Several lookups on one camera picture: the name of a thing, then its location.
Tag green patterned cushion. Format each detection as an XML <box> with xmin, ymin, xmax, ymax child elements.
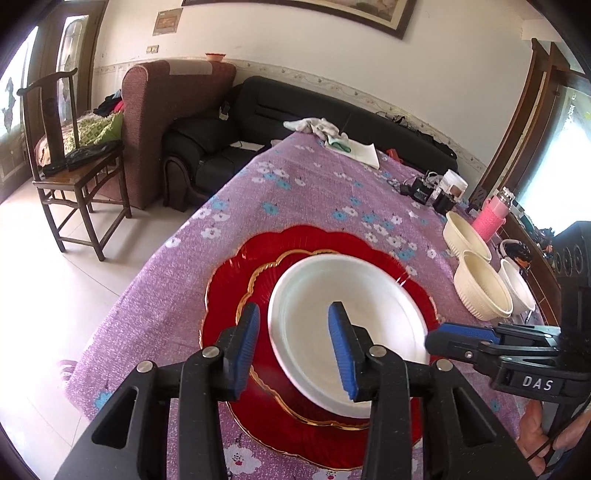
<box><xmin>37</xmin><ymin>111</ymin><xmax>125</xmax><ymax>158</ymax></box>

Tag brown fabric armchair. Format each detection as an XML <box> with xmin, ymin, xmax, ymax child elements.
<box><xmin>121</xmin><ymin>59</ymin><xmax>237</xmax><ymax>210</ymax></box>

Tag pink knit-sleeved bottle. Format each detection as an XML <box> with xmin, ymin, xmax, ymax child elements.
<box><xmin>471</xmin><ymin>187</ymin><xmax>514</xmax><ymax>243</ymax></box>

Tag large red gold-rimmed plate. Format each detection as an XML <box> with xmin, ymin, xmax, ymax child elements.
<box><xmin>199</xmin><ymin>224</ymin><xmax>439</xmax><ymax>472</ymax></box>

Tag black leather sofa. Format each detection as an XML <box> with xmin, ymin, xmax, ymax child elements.
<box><xmin>161</xmin><ymin>76</ymin><xmax>459</xmax><ymax>213</ymax></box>

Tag framed wall picture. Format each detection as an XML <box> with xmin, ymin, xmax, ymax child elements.
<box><xmin>181</xmin><ymin>0</ymin><xmax>419</xmax><ymax>40</ymax></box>

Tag black bag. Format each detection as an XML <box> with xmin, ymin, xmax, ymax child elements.
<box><xmin>41</xmin><ymin>141</ymin><xmax>123</xmax><ymax>176</ymax></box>

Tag glass panel door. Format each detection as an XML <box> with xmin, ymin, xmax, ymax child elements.
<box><xmin>55</xmin><ymin>14</ymin><xmax>93</xmax><ymax>121</ymax></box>

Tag white folded cloth pile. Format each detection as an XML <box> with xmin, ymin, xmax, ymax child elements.
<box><xmin>325</xmin><ymin>138</ymin><xmax>382</xmax><ymax>169</ymax></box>

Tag framed wall plaque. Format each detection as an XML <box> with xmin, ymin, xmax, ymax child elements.
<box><xmin>153</xmin><ymin>8</ymin><xmax>182</xmax><ymax>35</ymax></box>

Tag person's right hand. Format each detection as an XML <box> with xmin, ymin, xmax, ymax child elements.
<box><xmin>515</xmin><ymin>399</ymin><xmax>591</xmax><ymax>478</ymax></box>

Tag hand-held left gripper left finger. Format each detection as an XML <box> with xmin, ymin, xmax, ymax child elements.
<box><xmin>55</xmin><ymin>302</ymin><xmax>262</xmax><ymax>480</ymax></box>

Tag small red gold-rimmed plate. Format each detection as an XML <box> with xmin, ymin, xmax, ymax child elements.
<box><xmin>235</xmin><ymin>249</ymin><xmax>430</xmax><ymax>432</ymax></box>

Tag wooden window frame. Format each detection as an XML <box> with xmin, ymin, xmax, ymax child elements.
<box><xmin>475</xmin><ymin>39</ymin><xmax>578</xmax><ymax>199</ymax></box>

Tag white plastic jar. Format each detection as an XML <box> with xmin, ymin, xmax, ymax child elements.
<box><xmin>438</xmin><ymin>169</ymin><xmax>468</xmax><ymax>199</ymax></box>

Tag black battery boxes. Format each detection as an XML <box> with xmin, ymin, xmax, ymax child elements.
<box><xmin>431</xmin><ymin>189</ymin><xmax>455</xmax><ymax>214</ymax></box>

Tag white plate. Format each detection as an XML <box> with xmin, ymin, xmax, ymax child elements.
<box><xmin>268</xmin><ymin>254</ymin><xmax>430</xmax><ymax>418</ymax></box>

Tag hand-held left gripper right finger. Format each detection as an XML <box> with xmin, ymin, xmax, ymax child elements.
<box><xmin>328</xmin><ymin>301</ymin><xmax>539</xmax><ymax>480</ymax></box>

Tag dark wooden chair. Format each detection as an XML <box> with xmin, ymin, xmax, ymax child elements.
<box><xmin>17</xmin><ymin>68</ymin><xmax>133</xmax><ymax>262</ymax></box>

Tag cream ribbed bowl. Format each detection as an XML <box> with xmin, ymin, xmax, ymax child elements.
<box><xmin>454</xmin><ymin>249</ymin><xmax>514</xmax><ymax>321</ymax></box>
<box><xmin>443</xmin><ymin>210</ymin><xmax>494</xmax><ymax>265</ymax></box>

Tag purple floral tablecloth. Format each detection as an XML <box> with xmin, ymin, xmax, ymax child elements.
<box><xmin>65</xmin><ymin>131</ymin><xmax>546</xmax><ymax>480</ymax></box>

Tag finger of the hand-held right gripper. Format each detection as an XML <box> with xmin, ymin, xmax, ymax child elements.
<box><xmin>425</xmin><ymin>323</ymin><xmax>509</xmax><ymax>366</ymax></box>

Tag white bowl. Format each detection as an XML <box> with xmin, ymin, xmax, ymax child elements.
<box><xmin>498</xmin><ymin>257</ymin><xmax>537</xmax><ymax>317</ymax></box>

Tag dark clothes pile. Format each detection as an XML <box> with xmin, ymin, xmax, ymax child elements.
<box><xmin>93</xmin><ymin>89</ymin><xmax>126</xmax><ymax>117</ymax></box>

